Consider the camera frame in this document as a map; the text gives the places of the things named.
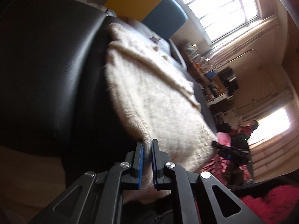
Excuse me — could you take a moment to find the cream knitted sweater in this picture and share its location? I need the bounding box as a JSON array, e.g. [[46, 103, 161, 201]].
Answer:
[[105, 23, 216, 203]]

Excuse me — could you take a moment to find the lower bright window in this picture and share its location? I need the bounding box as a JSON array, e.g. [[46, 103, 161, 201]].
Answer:
[[248, 107, 290, 146]]

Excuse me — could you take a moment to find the red quilted clothing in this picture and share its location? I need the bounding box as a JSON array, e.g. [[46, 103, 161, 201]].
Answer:
[[202, 154, 298, 223]]

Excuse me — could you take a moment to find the cluttered wooden shelf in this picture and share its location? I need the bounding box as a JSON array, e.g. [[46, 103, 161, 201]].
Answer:
[[182, 43, 239, 116]]

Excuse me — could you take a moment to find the black leather ottoman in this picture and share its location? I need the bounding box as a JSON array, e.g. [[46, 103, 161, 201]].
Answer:
[[1, 0, 136, 186]]

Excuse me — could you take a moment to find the deer print pillow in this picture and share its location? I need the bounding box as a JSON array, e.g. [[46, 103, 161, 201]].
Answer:
[[125, 17, 173, 59]]

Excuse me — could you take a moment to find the bright barred window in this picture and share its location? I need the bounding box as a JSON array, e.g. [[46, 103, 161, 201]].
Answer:
[[178, 0, 259, 43]]

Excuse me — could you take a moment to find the grey yellow teal sofa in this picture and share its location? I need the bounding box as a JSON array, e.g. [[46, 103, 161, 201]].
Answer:
[[70, 0, 189, 39]]

